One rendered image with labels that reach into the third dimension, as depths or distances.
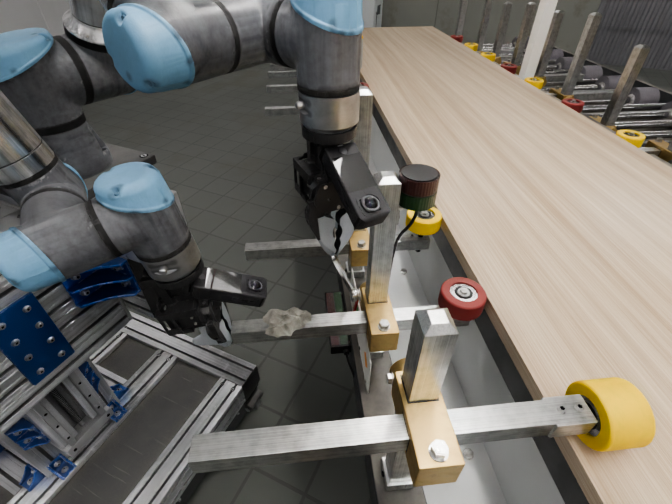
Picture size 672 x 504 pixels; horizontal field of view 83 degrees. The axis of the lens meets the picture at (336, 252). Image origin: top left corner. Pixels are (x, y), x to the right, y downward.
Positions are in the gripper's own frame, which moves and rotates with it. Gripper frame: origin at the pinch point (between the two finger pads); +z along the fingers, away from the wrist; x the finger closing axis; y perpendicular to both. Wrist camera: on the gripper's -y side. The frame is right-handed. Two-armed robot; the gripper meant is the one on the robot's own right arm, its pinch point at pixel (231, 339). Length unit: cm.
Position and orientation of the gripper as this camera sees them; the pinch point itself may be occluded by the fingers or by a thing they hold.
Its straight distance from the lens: 72.8
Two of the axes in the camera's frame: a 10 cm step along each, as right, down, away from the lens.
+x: 1.6, 6.8, -7.2
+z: 1.0, 7.1, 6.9
